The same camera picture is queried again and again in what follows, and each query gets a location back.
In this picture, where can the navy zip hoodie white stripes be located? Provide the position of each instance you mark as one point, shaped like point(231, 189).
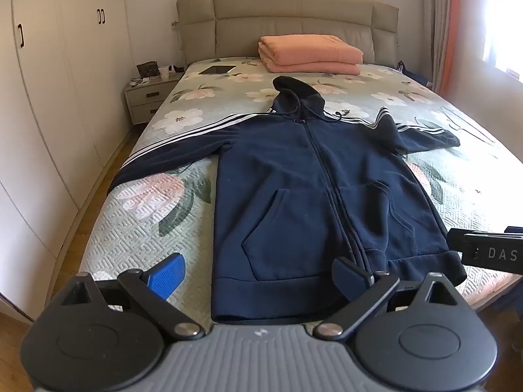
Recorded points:
point(310, 196)

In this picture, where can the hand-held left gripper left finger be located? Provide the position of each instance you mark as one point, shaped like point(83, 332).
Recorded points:
point(165, 275)

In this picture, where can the grey tablet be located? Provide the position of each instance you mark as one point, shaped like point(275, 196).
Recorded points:
point(217, 70)

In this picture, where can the white wardrobe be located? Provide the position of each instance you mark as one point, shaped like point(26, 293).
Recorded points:
point(57, 98)

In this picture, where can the bright window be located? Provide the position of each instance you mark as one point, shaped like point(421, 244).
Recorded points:
point(506, 24)

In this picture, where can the beige padded headboard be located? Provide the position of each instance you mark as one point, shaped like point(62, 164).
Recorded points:
point(294, 20)

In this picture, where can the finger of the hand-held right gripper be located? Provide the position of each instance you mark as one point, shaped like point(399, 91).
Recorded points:
point(459, 235)

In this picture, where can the folded pink blanket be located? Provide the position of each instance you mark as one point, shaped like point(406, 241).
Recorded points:
point(308, 51)

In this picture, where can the cream nightstand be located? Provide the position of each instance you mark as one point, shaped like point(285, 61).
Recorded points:
point(147, 98)

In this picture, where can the white cup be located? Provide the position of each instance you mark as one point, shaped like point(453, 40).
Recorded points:
point(164, 73)

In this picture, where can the grey and orange curtain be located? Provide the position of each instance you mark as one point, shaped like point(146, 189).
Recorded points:
point(449, 28)

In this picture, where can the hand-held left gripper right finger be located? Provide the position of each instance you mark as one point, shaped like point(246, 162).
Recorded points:
point(350, 279)

